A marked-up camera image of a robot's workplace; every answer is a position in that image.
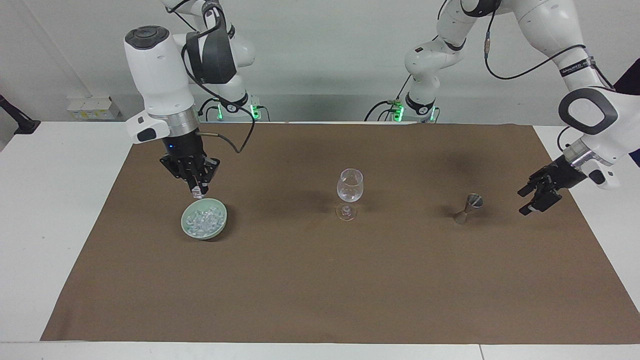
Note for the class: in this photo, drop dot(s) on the clear ice cube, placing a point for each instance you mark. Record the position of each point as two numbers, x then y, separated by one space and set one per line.
207 216
200 192
194 220
206 228

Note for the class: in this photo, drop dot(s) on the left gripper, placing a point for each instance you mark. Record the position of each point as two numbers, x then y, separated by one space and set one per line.
566 175

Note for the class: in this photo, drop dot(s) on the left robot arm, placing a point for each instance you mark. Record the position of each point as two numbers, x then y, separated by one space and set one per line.
550 25

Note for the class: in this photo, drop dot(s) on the metal jigger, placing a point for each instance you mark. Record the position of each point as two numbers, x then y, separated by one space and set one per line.
469 207

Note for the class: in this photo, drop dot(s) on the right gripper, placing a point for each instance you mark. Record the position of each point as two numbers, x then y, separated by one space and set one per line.
186 144

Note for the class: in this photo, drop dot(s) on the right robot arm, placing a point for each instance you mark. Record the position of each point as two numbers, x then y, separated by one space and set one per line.
157 70

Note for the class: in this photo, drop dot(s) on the white wall socket box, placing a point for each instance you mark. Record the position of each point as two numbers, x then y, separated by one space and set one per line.
92 108

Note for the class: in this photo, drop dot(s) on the black stand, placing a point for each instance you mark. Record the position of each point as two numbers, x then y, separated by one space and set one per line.
20 122

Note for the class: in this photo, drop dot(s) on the clear wine glass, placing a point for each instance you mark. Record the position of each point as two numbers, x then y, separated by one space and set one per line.
349 187

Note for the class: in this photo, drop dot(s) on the pale green bowl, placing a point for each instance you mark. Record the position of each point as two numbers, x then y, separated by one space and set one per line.
190 231

